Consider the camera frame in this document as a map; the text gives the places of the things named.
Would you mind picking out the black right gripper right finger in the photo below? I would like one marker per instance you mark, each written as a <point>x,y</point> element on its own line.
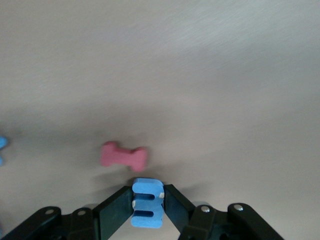
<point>175,212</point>

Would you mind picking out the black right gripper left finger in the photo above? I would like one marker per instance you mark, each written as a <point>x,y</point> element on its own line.
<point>112,215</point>

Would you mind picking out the blue letter E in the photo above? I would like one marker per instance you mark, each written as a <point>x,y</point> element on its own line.
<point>146,187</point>

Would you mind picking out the blue letter X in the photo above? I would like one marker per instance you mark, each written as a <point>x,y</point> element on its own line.
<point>2,142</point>

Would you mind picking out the red letter I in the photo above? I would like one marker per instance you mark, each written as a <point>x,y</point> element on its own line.
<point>122,157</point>

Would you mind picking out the brown table cover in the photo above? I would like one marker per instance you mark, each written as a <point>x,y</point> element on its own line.
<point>160,62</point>

